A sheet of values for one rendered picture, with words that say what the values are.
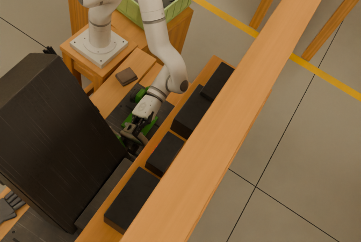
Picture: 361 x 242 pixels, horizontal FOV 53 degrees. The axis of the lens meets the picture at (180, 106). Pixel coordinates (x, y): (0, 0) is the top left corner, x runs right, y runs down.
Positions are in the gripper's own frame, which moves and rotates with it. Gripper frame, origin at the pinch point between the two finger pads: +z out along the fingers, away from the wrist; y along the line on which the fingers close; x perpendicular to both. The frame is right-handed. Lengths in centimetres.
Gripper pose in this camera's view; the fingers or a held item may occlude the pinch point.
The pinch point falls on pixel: (134, 129)
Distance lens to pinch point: 146.9
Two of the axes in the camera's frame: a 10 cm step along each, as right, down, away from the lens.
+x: 6.0, 5.3, 5.9
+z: -5.1, 8.3, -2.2
